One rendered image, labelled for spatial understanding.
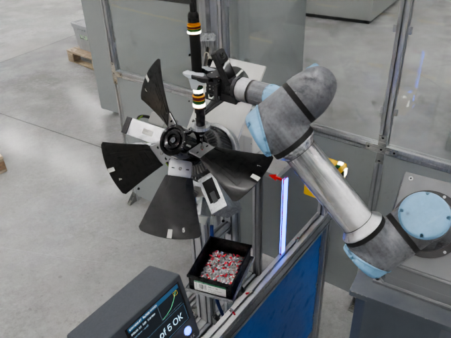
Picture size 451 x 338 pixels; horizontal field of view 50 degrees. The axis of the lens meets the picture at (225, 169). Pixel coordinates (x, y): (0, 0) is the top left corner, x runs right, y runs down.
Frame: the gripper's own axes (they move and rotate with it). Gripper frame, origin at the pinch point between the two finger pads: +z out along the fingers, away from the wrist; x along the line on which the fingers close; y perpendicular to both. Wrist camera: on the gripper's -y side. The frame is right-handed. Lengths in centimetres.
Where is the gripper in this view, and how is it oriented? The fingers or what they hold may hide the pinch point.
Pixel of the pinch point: (190, 69)
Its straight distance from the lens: 164.8
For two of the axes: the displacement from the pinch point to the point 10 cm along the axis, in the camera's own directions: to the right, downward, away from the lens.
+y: 0.3, 8.4, 5.5
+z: -8.1, -3.1, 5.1
